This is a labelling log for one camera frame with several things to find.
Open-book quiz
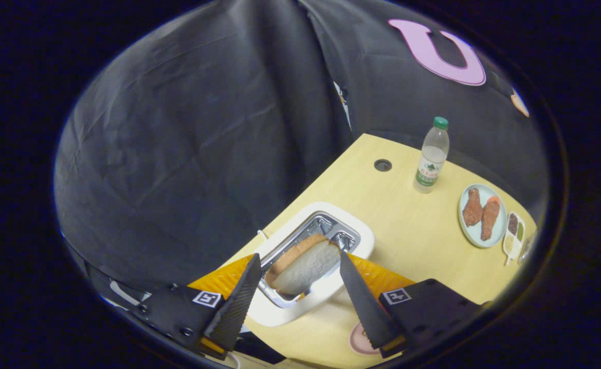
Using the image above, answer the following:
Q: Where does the plain bread slice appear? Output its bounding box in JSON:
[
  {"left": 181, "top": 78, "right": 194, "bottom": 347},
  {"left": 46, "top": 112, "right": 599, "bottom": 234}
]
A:
[{"left": 265, "top": 233, "right": 342, "bottom": 297}]

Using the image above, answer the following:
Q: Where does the white toaster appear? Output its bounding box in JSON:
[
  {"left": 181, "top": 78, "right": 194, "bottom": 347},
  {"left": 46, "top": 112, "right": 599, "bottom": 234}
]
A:
[{"left": 244, "top": 201, "right": 376, "bottom": 327}]

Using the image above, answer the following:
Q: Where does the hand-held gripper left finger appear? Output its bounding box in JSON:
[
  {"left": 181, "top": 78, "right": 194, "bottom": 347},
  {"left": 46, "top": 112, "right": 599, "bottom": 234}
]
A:
[{"left": 129, "top": 253, "right": 263, "bottom": 359}]

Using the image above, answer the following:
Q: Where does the black backdrop cloth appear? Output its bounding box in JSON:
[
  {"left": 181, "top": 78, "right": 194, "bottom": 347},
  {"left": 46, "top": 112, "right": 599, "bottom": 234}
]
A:
[{"left": 53, "top": 0, "right": 549, "bottom": 308}]

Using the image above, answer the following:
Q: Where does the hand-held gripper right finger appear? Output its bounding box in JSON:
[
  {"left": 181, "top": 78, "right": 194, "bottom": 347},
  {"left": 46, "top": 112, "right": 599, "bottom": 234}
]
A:
[{"left": 339, "top": 251, "right": 485, "bottom": 359}]

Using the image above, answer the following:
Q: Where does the clear utensil holder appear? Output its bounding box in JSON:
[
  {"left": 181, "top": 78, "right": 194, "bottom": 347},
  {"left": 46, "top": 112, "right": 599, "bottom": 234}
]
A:
[{"left": 519, "top": 230, "right": 537, "bottom": 265}]

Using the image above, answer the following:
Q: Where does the clear plastic water bottle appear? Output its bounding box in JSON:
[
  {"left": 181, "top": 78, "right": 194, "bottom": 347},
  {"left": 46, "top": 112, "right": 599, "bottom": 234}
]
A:
[{"left": 413, "top": 116, "right": 450, "bottom": 195}]

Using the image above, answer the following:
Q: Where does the pale green oval plate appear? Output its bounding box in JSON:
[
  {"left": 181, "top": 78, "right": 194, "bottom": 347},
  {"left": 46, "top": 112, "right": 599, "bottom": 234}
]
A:
[{"left": 458, "top": 183, "right": 508, "bottom": 249}]

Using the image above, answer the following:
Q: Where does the pink round plate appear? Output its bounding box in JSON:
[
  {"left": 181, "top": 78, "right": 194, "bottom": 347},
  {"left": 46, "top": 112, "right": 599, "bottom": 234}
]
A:
[{"left": 349, "top": 321, "right": 384, "bottom": 356}]

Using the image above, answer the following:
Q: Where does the brown meat patty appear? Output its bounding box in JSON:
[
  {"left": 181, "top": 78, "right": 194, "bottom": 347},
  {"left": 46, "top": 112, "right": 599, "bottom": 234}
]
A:
[
  {"left": 462, "top": 188, "right": 484, "bottom": 228},
  {"left": 480, "top": 197, "right": 502, "bottom": 242}
]

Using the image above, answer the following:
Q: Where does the white divided grain dish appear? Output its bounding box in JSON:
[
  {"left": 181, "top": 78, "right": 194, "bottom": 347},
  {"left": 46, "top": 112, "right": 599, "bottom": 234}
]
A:
[{"left": 502, "top": 211, "right": 527, "bottom": 267}]

